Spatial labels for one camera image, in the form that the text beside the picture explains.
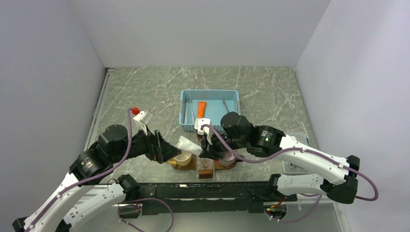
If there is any yellow ceramic mug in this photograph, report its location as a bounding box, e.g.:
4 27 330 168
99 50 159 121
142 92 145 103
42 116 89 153
166 151 192 167

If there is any orange toothpaste tube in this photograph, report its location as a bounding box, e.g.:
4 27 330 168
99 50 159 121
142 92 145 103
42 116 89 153
197 101 207 118

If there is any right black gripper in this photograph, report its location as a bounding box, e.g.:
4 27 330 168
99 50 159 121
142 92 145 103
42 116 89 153
199 128 248 160

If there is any clear plastic container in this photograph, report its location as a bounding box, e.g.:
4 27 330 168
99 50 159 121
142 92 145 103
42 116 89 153
281 132 312 175

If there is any light blue plastic basket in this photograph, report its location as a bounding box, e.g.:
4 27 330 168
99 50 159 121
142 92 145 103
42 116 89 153
178 89 241 133

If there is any aluminium frame rail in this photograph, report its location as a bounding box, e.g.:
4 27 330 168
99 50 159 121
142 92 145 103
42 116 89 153
79 67 115 154

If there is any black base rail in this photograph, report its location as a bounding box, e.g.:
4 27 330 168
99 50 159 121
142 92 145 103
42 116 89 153
129 181 297 216

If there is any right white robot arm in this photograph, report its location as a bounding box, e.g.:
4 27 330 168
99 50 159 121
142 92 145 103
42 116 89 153
195 112 360 204

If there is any clear holder with brown ends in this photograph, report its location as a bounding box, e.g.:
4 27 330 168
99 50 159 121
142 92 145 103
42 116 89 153
196 135 215 179

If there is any brown oval wooden tray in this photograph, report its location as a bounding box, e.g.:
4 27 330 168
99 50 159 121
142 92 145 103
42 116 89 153
167 151 236 171

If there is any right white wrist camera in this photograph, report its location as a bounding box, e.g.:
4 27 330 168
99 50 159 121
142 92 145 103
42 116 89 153
194 118 214 145

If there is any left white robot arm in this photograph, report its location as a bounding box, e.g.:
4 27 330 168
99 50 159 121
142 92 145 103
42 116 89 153
12 125 182 232

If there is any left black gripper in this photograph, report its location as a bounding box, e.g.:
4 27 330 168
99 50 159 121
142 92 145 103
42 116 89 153
111 124 182 163

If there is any mauve ceramic cup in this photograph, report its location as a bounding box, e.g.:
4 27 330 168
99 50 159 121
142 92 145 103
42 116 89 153
219 151 237 167

